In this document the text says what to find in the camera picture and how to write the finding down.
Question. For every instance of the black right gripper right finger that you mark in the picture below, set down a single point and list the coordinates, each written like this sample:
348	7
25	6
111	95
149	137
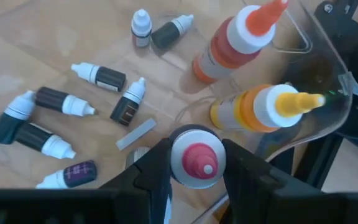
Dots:
250	193

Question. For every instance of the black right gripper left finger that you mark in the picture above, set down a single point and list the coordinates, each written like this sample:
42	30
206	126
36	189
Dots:
145	193

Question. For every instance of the small purple-label dropper bottle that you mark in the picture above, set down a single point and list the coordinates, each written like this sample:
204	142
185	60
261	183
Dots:
79	172

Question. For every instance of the clear plastic container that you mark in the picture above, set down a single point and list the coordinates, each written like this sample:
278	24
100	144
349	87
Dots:
315	137

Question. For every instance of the small brown-label dropper bottle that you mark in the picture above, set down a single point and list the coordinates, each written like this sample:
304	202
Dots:
126	109

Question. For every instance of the small dark dropper bottle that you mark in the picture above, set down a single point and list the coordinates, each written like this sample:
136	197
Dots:
33	137
54	99
107	77

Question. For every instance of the large red food coloring bottle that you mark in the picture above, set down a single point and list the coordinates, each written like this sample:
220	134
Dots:
225	46

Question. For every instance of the small blue-label dropper bottle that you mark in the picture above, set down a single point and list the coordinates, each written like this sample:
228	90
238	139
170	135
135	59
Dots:
8	124

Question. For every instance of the small green-label dropper bottle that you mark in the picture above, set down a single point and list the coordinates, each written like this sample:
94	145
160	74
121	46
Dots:
166	34

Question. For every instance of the small red-label dropper bottle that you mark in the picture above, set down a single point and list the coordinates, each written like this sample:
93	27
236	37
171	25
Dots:
141	28

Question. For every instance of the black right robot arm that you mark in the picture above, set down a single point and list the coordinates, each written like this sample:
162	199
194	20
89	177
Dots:
353	37

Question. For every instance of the white label strip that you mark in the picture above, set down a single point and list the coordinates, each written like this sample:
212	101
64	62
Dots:
135	134

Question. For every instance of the black aluminium frame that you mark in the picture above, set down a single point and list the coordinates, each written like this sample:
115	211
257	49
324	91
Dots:
319	161

